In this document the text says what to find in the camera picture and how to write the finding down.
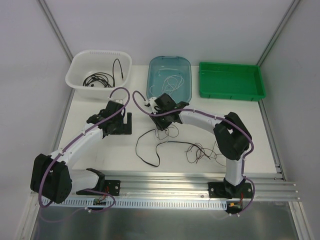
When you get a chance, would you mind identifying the thin white wire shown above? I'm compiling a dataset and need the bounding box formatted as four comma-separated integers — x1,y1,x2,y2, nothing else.
149,65,186,97

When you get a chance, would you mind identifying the black ribbon cable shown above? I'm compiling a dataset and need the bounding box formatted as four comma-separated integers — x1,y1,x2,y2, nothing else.
134,129,198,167

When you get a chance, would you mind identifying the black USB cable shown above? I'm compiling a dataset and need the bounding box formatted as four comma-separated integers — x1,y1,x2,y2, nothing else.
82,58,125,89

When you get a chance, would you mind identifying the thin brown wire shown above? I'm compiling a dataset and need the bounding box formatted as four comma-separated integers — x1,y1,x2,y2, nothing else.
153,124,228,167

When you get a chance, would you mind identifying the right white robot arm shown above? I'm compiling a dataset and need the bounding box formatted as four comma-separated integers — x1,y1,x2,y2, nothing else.
145,93,252,199

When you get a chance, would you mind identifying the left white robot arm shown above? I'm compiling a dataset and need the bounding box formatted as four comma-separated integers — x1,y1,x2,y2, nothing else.
30,100,132,204

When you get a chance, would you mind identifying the blue translucent plastic container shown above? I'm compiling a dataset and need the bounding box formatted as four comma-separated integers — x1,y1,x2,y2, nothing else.
146,56,192,103

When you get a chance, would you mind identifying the white translucent plastic tub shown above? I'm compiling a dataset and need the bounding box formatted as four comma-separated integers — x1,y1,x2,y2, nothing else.
65,49,132,100

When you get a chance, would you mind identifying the green plastic tray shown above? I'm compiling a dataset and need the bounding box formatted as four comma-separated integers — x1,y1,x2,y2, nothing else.
198,61,266,102

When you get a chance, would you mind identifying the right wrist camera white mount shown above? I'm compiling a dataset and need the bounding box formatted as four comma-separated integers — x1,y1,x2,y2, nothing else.
144,97,158,114

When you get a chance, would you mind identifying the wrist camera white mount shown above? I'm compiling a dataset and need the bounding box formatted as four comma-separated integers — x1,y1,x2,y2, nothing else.
144,97,158,114
108,97,124,104

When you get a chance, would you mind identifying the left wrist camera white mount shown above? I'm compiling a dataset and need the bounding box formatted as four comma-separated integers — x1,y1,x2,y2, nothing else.
108,97,124,104

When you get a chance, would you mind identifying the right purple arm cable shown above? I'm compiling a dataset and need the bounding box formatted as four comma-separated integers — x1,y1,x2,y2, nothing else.
132,90,256,181

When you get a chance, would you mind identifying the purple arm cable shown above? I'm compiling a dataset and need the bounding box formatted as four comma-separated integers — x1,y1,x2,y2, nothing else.
37,86,131,209
132,90,256,181

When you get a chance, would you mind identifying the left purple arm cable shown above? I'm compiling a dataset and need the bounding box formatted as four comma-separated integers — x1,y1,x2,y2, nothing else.
37,86,131,209

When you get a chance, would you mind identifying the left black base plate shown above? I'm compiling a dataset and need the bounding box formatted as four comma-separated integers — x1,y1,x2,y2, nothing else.
76,179,121,196

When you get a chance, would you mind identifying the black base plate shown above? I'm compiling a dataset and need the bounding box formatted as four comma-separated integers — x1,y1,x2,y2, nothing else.
76,179,121,196
208,181,253,199

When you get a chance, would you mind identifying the aluminium mounting rail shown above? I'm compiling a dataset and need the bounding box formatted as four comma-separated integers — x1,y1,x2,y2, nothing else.
31,172,300,202

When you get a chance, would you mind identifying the white slotted cable duct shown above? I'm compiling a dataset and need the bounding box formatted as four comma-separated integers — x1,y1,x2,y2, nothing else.
51,197,227,211

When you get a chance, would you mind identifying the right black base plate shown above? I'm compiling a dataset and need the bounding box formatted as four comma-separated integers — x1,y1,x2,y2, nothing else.
208,181,253,199

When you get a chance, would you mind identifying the aluminium corner post left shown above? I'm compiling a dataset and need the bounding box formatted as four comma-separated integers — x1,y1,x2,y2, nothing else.
36,0,74,63

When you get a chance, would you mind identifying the aluminium corner post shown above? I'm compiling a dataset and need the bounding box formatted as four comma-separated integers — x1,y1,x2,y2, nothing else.
256,0,302,67
36,0,74,63

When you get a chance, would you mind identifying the aluminium corner post right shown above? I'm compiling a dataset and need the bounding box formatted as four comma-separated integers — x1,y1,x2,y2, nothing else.
256,0,302,67

